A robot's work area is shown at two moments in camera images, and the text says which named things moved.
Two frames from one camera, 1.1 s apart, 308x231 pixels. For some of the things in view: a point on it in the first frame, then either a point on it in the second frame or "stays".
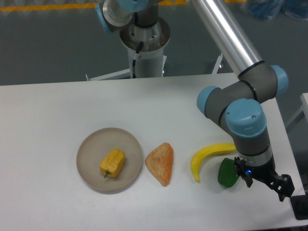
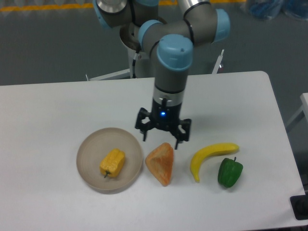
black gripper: [266, 172] → [165, 117]
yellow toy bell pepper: [112, 162] stays
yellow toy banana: [205, 151] stays
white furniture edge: [304, 100] stays
